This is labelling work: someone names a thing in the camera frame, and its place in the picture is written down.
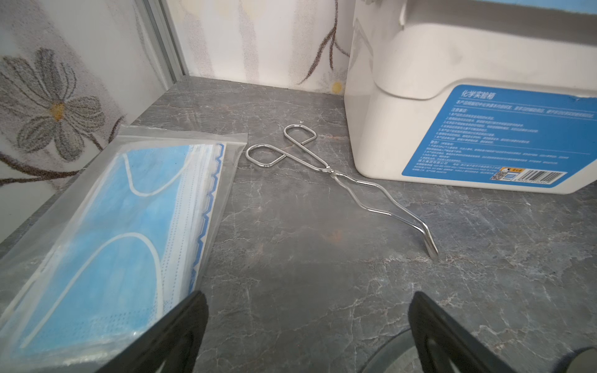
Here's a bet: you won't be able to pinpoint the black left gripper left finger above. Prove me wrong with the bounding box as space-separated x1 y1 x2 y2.
99 291 209 372

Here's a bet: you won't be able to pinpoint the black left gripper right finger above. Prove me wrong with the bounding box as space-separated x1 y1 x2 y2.
408 292 514 373

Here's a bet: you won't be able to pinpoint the blue face masks pack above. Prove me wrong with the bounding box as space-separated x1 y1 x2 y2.
1 126 248 372

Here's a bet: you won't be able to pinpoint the silver metal tongs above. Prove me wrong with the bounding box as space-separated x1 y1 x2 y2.
245 124 439 260

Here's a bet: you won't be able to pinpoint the white box with blue lid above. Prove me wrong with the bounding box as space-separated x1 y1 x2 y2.
345 1 596 194

